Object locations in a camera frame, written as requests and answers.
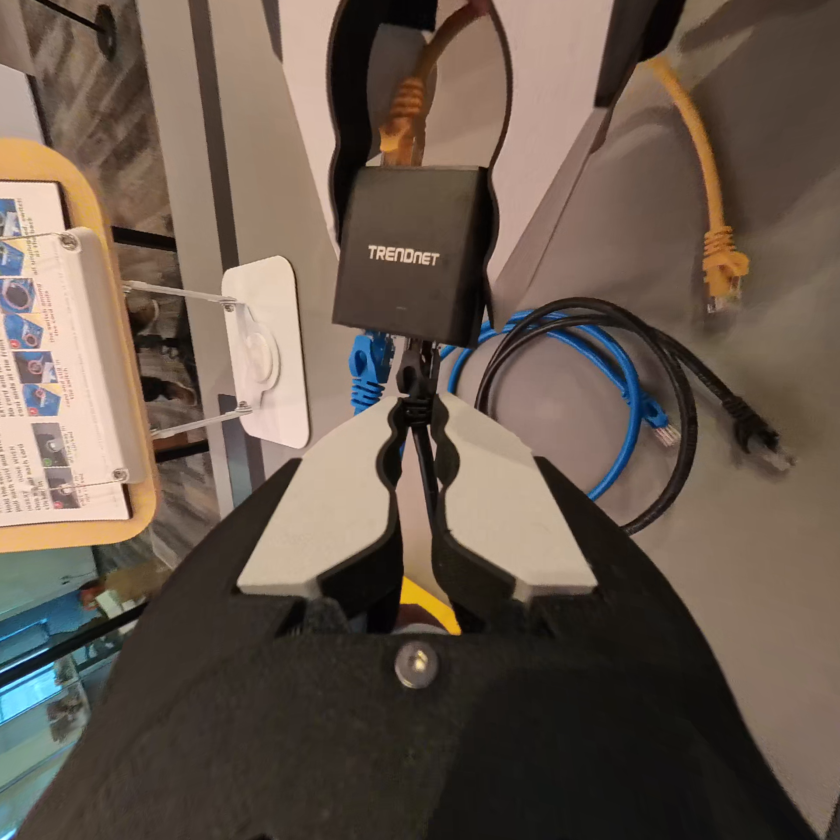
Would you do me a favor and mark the blue ethernet cable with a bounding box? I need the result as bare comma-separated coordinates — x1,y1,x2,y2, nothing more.
348,307,685,503

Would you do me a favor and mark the clear sign stand white base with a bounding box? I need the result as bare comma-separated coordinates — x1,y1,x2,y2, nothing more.
59,226,311,485

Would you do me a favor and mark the black ethernet cable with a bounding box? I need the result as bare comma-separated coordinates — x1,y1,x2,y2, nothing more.
394,297,798,539

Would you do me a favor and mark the black round stand foot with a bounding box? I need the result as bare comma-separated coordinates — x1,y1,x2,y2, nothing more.
39,0,120,61

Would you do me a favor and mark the black network switch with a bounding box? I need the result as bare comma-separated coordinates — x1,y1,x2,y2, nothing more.
331,165,494,347

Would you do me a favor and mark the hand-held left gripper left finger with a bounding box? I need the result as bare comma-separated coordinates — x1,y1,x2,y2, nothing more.
235,394,404,618

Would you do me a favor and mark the printed instruction sheet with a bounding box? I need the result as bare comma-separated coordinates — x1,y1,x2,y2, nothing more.
0,180,135,529

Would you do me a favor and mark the printed instruction sheet board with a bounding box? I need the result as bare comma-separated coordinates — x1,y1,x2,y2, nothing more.
0,138,160,553

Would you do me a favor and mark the yellow ethernet cable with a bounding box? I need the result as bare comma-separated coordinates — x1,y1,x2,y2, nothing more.
377,0,750,319

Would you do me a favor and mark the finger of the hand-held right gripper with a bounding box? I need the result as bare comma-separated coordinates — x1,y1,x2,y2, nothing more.
279,0,395,245
483,0,613,311

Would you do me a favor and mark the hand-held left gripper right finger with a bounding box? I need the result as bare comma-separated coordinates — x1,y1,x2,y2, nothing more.
430,392,599,621

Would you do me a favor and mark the glass display case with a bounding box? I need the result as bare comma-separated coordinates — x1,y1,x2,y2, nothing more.
0,545,168,788

